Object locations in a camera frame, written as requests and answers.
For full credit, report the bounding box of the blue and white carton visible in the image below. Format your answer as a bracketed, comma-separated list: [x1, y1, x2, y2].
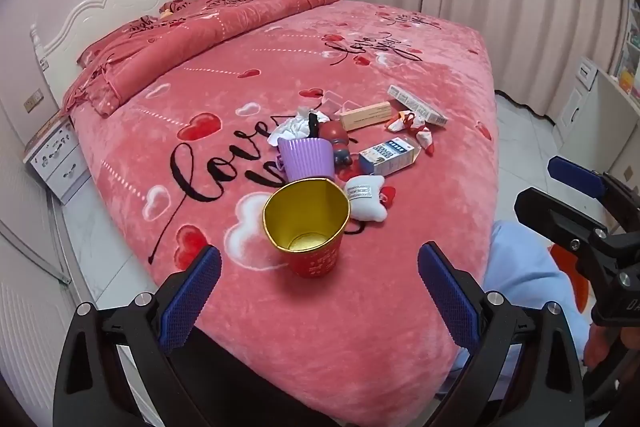
[358, 138, 418, 178]

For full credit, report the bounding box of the purple ribbed cup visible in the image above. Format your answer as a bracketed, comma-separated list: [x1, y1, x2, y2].
[276, 137, 335, 184]

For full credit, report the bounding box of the orange stool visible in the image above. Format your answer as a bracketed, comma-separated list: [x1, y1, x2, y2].
[547, 243, 593, 313]

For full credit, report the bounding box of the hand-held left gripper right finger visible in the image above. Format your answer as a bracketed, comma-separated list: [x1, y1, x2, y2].
[417, 241, 583, 427]

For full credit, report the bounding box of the red and white candy wrapper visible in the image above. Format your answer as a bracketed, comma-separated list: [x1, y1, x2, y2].
[385, 111, 426, 130]
[407, 127, 436, 155]

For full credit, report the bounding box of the white bookshelf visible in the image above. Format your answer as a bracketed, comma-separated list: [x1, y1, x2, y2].
[612, 0, 640, 100]

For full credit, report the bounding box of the white tissue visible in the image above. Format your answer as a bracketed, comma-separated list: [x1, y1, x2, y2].
[266, 107, 331, 146]

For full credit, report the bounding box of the wooden block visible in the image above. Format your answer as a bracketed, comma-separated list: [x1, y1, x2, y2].
[340, 102, 395, 132]

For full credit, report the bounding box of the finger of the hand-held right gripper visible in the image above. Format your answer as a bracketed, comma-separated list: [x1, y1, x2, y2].
[547, 156, 640, 228]
[515, 188, 608, 253]

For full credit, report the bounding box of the red toy figure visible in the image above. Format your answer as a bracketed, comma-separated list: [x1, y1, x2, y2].
[320, 119, 353, 168]

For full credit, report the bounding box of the white desk cabinet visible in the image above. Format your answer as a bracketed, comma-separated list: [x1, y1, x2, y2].
[557, 54, 640, 188]

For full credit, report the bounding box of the long white box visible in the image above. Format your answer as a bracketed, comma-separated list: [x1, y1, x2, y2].
[387, 84, 449, 126]

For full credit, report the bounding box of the pink heart printed blanket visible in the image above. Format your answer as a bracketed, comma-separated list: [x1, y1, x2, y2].
[62, 0, 501, 427]

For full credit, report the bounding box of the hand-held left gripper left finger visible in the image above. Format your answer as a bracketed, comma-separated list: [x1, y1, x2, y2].
[54, 243, 223, 427]

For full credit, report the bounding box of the light blue pants leg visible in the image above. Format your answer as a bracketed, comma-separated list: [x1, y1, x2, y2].
[482, 221, 591, 358]

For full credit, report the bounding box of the white nightstand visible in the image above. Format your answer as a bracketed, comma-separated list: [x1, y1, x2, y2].
[22, 117, 92, 204]

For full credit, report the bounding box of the red bucket with gold lining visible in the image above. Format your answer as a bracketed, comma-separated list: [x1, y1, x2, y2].
[262, 177, 351, 279]

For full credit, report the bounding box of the folded red quilt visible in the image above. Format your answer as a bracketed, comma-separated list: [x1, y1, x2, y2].
[62, 0, 347, 118]

